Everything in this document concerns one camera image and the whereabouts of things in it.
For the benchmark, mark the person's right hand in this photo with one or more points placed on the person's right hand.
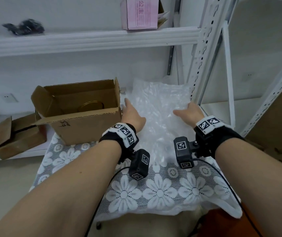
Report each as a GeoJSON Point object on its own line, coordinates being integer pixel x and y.
{"type": "Point", "coordinates": [192, 114]}

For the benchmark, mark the person's left hand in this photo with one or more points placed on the person's left hand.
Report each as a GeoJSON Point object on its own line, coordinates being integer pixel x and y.
{"type": "Point", "coordinates": [132, 118]}

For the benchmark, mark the clear bubble wrap heap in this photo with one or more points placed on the clear bubble wrap heap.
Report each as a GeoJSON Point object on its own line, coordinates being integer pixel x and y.
{"type": "Point", "coordinates": [160, 101]}

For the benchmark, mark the round gold tin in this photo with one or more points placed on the round gold tin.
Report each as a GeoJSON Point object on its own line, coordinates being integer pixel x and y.
{"type": "Point", "coordinates": [90, 106]}

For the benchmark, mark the person's right forearm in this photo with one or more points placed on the person's right forearm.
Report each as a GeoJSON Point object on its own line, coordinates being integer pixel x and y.
{"type": "Point", "coordinates": [261, 185]}

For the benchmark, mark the person's left forearm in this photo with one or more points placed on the person's left forearm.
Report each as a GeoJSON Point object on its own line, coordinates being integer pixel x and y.
{"type": "Point", "coordinates": [57, 194]}

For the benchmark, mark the large brown cardboard carton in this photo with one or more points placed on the large brown cardboard carton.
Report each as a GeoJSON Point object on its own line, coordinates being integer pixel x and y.
{"type": "Point", "coordinates": [279, 120]}

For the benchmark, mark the pink box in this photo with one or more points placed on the pink box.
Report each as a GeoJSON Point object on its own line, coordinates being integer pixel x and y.
{"type": "Point", "coordinates": [138, 14]}

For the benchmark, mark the small brown cardboard box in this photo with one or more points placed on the small brown cardboard box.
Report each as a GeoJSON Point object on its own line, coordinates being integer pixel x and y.
{"type": "Point", "coordinates": [15, 143]}

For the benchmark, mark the black left wristband with markers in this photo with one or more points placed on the black left wristband with markers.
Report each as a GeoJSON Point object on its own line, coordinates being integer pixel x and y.
{"type": "Point", "coordinates": [111, 139]}

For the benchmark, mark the black wristband with markers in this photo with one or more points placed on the black wristband with markers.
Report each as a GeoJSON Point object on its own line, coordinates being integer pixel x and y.
{"type": "Point", "coordinates": [222, 139]}
{"type": "Point", "coordinates": [111, 139]}

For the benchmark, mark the black right wristband with markers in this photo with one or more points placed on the black right wristband with markers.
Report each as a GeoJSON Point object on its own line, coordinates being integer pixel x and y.
{"type": "Point", "coordinates": [222, 139]}

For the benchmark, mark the white floral lace tablecloth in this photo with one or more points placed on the white floral lace tablecloth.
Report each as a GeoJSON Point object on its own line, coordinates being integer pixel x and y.
{"type": "Point", "coordinates": [160, 192]}

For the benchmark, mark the white metal shelving rack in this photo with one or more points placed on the white metal shelving rack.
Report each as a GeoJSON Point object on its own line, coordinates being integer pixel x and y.
{"type": "Point", "coordinates": [81, 40]}
{"type": "Point", "coordinates": [274, 93]}

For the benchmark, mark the orange trousers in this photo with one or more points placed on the orange trousers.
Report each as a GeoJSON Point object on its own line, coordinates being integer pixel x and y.
{"type": "Point", "coordinates": [219, 224]}

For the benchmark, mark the black crumpled plastic bundle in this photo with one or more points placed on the black crumpled plastic bundle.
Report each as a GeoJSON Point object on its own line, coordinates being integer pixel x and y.
{"type": "Point", "coordinates": [26, 26]}

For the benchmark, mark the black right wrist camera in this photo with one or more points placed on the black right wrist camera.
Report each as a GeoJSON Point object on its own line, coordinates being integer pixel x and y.
{"type": "Point", "coordinates": [182, 151]}

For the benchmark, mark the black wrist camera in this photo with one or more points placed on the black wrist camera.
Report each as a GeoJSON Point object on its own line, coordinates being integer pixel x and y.
{"type": "Point", "coordinates": [182, 151]}
{"type": "Point", "coordinates": [138, 165]}

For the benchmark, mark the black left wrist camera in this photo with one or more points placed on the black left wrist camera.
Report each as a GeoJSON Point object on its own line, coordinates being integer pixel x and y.
{"type": "Point", "coordinates": [138, 165]}

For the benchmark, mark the white wall socket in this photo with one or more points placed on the white wall socket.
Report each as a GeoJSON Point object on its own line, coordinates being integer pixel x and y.
{"type": "Point", "coordinates": [10, 98]}
{"type": "Point", "coordinates": [247, 76]}

